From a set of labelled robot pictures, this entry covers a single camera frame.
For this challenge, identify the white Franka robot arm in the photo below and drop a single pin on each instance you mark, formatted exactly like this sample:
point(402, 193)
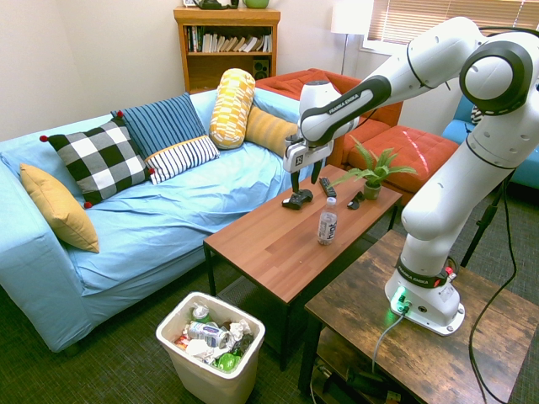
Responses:
point(484, 139)

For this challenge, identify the orange armchair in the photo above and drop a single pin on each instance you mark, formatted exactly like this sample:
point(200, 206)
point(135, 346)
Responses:
point(286, 82)

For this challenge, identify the potted green fern plant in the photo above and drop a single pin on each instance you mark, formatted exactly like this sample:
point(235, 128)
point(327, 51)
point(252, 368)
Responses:
point(372, 190)

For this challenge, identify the yellow patterned bolster pillow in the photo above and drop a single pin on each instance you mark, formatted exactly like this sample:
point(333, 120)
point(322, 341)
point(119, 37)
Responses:
point(231, 109)

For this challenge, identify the green drink can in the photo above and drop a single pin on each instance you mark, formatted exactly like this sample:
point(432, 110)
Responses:
point(200, 315)

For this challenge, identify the blue striped pillow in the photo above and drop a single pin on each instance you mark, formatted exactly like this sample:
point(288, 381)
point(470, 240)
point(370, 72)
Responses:
point(168, 130)

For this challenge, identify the wooden window blinds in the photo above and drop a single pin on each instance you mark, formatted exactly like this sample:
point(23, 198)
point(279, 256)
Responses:
point(442, 17)

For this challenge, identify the black remote control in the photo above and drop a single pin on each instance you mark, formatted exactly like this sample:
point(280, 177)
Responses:
point(328, 187)

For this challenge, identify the light blue sofa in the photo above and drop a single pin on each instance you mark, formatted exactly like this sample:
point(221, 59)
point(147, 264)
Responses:
point(168, 219)

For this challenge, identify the green bowl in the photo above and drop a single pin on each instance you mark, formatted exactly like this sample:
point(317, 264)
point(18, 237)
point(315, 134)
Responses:
point(256, 3)

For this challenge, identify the orange ottoman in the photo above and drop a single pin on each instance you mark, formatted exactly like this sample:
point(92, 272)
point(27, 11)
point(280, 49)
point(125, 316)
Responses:
point(417, 147)

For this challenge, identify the rustic dark wood table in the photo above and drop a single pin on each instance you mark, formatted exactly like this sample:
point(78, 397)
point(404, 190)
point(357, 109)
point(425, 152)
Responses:
point(421, 362)

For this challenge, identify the white shade floor lamp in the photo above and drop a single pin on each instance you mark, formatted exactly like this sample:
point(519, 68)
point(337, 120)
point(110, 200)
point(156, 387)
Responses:
point(351, 17)

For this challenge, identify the black object on bookshelf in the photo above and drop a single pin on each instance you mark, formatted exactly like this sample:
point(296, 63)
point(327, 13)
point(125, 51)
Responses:
point(215, 4)

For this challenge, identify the white trash bin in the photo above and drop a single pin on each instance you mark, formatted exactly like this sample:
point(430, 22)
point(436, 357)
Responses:
point(210, 383)

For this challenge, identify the plain mustard pillow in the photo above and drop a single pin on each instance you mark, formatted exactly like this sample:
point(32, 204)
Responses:
point(59, 206)

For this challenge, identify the black camera tripod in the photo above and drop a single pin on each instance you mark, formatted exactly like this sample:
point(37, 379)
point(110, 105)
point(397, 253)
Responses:
point(484, 219)

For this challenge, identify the green plastic trash piece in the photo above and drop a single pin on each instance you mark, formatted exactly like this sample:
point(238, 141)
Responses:
point(227, 362)

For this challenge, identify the red snack wrapper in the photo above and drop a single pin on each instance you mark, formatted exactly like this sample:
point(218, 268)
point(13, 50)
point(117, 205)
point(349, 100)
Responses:
point(182, 341)

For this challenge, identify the small black sunglasses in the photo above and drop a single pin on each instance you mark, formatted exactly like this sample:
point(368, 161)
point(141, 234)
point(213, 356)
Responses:
point(354, 202)

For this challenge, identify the small black speaker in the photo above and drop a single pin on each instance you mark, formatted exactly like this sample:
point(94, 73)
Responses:
point(261, 68)

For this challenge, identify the wooden bookshelf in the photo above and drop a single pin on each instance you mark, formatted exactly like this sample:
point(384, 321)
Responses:
point(227, 67)

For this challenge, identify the white crumpled tissue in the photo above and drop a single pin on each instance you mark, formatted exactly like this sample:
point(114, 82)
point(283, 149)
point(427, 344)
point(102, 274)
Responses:
point(200, 348)

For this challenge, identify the clear plastic water bottle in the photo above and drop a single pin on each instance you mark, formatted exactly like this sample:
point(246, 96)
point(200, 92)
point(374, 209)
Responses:
point(327, 225)

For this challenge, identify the blue chair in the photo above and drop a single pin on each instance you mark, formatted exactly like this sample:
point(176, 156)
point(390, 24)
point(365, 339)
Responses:
point(526, 168)

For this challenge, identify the reddish wood coffee table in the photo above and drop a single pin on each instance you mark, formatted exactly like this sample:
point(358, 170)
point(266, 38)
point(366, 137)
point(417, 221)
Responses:
point(273, 248)

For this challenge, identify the black device under table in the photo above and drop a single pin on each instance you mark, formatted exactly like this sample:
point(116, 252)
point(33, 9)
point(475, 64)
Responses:
point(362, 381)

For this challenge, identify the mustard striped pillow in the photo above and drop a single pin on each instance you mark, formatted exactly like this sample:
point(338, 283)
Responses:
point(269, 128)

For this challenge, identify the crumpled white paper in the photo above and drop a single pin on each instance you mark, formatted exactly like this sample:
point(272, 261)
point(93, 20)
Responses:
point(241, 327)

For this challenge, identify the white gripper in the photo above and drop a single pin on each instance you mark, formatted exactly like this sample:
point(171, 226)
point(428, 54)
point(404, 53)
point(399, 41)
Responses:
point(301, 156)

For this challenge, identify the black game controller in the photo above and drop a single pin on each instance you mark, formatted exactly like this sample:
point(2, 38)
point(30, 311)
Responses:
point(298, 200)

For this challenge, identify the black white checkered pillow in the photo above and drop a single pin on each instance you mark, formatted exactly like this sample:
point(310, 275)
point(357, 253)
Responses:
point(101, 162)

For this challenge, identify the row of paperback books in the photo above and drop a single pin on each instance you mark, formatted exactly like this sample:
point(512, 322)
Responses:
point(231, 43)

